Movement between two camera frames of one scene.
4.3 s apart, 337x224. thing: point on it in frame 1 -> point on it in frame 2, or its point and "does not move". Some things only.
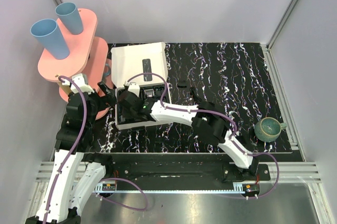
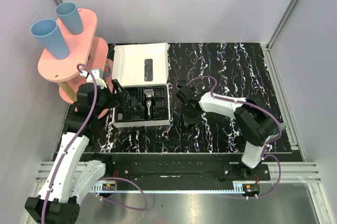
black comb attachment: x=241 y=139 does not move
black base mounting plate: x=178 y=169 does not move
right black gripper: x=126 y=115 -> x=194 y=121
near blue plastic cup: x=46 y=32 does not move
